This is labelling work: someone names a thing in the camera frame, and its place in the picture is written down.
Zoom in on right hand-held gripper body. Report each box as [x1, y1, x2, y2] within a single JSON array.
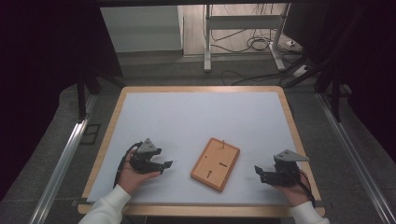
[[273, 148, 310, 189]]

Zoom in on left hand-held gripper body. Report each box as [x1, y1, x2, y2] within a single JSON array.
[[129, 137, 163, 175]]

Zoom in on person's right hand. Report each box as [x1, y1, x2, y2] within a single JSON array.
[[269, 173, 313, 208]]

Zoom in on person's left hand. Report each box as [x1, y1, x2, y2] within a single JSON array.
[[117, 148, 162, 196]]

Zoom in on wooden board with rim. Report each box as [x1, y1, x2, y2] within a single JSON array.
[[190, 136, 241, 193]]

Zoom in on white table mat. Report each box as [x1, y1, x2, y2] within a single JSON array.
[[86, 91, 308, 206]]

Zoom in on black metal stand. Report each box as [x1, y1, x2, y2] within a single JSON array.
[[75, 69, 126, 123], [313, 69, 345, 123]]

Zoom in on white power strip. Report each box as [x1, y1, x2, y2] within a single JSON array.
[[291, 63, 311, 78]]

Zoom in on white cabinet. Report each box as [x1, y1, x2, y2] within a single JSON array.
[[99, 5, 185, 54]]

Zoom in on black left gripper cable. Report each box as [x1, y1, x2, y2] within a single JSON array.
[[113, 141, 144, 189]]

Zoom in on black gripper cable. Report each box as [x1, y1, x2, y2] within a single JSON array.
[[297, 169, 318, 209], [113, 141, 144, 189]]

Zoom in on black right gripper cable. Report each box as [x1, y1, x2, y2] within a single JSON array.
[[297, 169, 318, 209]]

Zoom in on aluminium rail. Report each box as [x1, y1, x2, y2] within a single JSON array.
[[28, 94, 98, 224], [315, 92, 396, 224]]

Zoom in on black floor cables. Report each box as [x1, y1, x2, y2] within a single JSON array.
[[210, 3, 309, 87]]

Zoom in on white metal desk frame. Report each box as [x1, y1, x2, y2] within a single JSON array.
[[203, 3, 292, 74]]

